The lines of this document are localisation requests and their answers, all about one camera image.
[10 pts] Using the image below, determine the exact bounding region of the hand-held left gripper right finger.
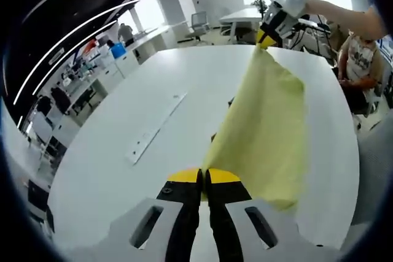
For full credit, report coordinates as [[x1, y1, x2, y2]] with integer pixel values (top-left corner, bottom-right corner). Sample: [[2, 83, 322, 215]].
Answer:
[[205, 168, 300, 262]]

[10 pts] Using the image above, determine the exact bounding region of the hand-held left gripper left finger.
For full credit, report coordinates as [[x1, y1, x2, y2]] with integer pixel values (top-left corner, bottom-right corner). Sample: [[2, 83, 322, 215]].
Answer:
[[106, 166, 204, 262]]

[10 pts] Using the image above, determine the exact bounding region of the yellow black blue garment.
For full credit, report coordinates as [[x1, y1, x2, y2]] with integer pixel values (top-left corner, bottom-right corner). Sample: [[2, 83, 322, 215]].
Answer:
[[201, 43, 308, 211]]

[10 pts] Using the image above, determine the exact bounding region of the white side desk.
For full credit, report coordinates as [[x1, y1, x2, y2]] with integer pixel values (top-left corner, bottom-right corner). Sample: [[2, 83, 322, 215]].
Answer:
[[219, 7, 268, 45]]

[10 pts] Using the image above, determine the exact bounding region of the grey office chair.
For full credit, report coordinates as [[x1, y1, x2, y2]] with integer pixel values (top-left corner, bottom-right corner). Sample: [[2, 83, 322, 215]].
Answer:
[[187, 10, 211, 42]]

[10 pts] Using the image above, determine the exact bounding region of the grey mesh chair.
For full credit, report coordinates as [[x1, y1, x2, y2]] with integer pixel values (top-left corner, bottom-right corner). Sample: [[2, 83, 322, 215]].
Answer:
[[348, 114, 393, 235]]

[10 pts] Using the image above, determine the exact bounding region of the blue bin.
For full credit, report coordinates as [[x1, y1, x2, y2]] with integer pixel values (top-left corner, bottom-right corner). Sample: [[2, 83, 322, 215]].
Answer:
[[110, 44, 128, 60]]

